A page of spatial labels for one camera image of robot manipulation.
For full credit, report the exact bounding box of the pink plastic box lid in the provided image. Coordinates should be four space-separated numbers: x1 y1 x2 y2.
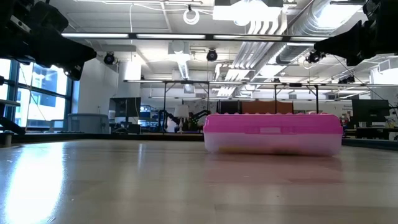
203 113 344 135

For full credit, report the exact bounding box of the black metal rack frame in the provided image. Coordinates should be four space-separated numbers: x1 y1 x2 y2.
123 80 212 131
273 83 320 114

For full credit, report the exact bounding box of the white table lamp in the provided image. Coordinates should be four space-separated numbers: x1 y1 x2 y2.
173 104 190 128

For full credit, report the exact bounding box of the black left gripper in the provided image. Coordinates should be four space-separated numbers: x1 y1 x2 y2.
0 0 97 81

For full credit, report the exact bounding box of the orange partition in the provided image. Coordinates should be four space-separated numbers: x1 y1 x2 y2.
242 100 295 114

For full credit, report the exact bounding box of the white cable coil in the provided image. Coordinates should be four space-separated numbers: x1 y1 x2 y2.
182 7 200 26

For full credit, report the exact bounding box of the grey round tub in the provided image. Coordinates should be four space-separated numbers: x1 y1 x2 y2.
67 113 110 134

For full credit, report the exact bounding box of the white ceiling light panel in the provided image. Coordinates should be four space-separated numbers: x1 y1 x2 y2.
213 0 284 27

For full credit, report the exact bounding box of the silver ventilation duct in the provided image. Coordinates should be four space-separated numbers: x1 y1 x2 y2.
231 0 364 82

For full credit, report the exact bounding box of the large window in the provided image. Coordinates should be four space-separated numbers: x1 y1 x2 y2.
0 57 80 131

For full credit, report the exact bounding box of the black aluminium table frame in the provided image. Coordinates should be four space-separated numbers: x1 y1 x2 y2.
0 132 398 152

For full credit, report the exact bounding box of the long ceiling light bar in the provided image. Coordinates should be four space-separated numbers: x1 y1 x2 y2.
60 32 330 43

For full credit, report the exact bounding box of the clear plastic supply box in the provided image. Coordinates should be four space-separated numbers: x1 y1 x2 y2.
203 132 343 156

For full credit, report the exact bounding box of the black monitor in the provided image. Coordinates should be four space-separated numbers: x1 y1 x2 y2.
351 99 390 124
108 97 142 118

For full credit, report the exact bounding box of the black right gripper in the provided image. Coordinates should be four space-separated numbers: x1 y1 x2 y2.
313 0 398 66

